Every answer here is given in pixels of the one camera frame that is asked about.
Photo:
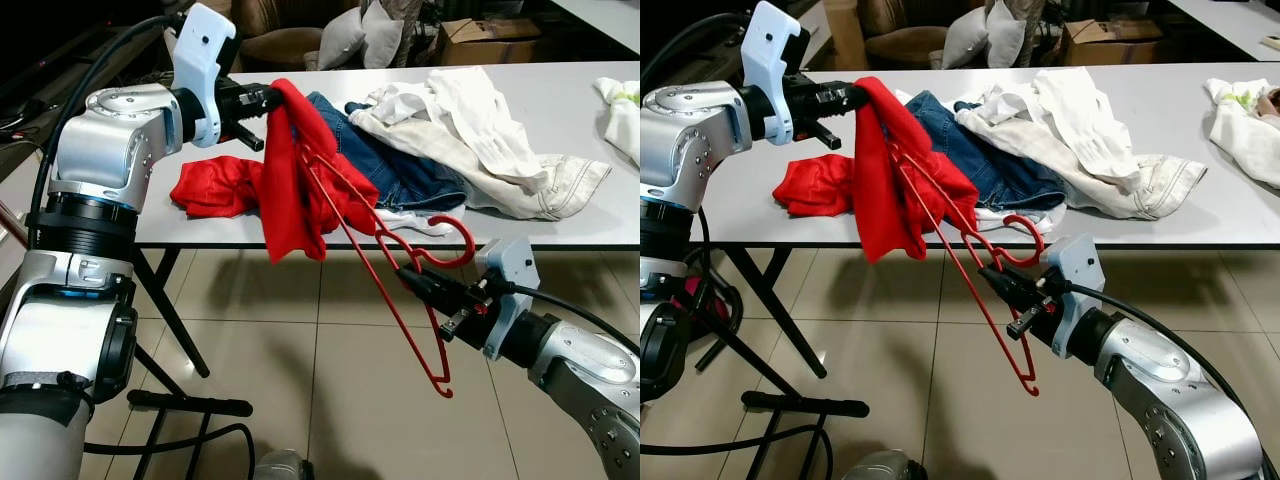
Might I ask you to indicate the pink floor appliance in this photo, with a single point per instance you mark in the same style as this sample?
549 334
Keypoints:
692 295

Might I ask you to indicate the white garment green print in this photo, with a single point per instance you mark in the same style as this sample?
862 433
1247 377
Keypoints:
1235 130
620 120

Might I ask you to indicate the blue denim jeans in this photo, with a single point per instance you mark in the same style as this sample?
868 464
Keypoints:
400 170
1000 170

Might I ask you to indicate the red cloth garment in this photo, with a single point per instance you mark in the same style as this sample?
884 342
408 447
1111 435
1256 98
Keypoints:
810 185
210 185

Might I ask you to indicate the red plastic hanger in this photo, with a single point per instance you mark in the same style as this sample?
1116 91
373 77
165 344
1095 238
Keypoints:
1041 240
472 242

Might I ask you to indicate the grey white pillow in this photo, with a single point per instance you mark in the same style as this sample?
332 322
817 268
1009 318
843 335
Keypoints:
342 45
1005 35
382 35
965 45

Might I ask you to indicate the brown armchair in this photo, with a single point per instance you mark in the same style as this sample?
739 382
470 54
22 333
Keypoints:
905 45
280 45

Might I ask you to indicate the red knit garment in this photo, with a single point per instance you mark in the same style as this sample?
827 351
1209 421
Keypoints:
300 200
890 200

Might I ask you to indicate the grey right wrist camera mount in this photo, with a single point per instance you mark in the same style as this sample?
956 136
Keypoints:
1075 265
510 270

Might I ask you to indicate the plain white table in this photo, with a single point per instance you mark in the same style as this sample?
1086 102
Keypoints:
1230 20
610 18

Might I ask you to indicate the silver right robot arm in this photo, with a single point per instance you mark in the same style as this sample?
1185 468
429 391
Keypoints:
1160 380
590 375

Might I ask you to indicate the cream white shirt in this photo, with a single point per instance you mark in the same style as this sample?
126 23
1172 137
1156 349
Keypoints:
1080 110
480 110

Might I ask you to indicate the taped cardboard box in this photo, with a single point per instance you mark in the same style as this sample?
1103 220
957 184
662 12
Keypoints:
1110 45
490 45

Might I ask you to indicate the grey robot foot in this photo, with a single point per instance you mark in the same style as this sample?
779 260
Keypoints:
880 468
282 468

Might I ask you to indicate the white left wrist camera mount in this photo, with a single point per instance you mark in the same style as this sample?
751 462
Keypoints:
205 60
775 55

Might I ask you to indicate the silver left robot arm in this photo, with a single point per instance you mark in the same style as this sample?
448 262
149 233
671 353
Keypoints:
700 140
110 140

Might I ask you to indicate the small white cloth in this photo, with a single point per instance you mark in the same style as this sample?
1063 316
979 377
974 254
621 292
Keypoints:
1010 218
410 218

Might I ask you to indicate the white table black frame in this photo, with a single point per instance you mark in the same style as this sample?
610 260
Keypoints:
560 232
1150 232

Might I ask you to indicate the beige trousers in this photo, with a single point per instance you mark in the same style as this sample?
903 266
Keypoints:
1160 185
560 185

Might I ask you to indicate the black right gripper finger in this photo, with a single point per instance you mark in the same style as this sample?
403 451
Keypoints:
1005 280
457 323
428 283
1024 322

